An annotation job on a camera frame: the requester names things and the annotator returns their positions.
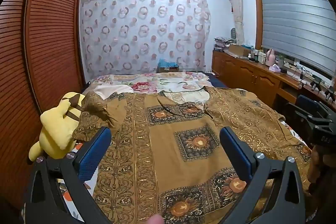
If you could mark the person's right hand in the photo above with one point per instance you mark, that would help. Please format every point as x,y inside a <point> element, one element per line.
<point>321,163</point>

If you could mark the long wooden cabinet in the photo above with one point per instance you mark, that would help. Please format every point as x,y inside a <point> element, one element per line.
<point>249,74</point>

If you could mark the wooden louvered wardrobe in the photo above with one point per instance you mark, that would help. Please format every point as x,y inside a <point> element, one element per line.
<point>52,29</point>

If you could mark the beige window curtain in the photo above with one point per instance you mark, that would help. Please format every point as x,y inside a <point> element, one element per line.
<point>236,3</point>

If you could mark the pink thermos bottle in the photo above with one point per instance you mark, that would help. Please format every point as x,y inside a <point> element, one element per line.
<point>270,58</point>

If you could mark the stack of folded clothes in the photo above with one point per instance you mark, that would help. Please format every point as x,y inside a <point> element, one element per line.
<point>223,44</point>

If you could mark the brown cardboard box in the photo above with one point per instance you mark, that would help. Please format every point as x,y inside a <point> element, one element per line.
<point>239,50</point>

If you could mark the white jar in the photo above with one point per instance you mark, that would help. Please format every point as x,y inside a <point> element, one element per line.
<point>261,58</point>

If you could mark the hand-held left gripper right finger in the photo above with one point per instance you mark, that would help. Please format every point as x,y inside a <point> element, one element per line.
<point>236,158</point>

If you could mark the white pillow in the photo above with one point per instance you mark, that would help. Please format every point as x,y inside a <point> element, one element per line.
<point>110,91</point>

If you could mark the brown patterned garment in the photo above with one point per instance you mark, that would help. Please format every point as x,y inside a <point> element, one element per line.
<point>170,161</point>

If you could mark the small grey fan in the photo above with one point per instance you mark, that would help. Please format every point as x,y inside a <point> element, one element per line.
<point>233,33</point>

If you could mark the circle print sheer curtain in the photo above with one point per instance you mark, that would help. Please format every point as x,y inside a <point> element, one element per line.
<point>144,29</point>

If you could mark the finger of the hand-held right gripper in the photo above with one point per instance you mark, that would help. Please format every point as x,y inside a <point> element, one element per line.
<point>302,113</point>
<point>308,102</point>

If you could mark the yellow plush toy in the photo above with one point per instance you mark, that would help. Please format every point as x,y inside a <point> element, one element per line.
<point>56,129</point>

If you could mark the pink tissue box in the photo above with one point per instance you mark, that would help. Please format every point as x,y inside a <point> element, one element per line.
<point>274,69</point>

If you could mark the person's left hand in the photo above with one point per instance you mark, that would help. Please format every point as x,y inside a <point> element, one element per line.
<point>155,220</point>

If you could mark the grey window blind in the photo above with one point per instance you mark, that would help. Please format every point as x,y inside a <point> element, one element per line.
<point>296,16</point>

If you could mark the dark blue blanket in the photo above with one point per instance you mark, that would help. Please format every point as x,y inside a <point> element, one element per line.
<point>216,81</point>

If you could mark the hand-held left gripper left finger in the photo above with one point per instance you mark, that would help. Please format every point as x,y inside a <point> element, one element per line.
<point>94,155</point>

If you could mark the small black device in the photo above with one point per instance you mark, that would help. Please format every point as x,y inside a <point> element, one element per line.
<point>283,70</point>

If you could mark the cardboard box with blue cloth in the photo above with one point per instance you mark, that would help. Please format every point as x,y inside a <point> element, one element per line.
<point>168,66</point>

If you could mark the floral blanket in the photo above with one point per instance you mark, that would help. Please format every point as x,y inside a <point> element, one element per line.
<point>147,83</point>

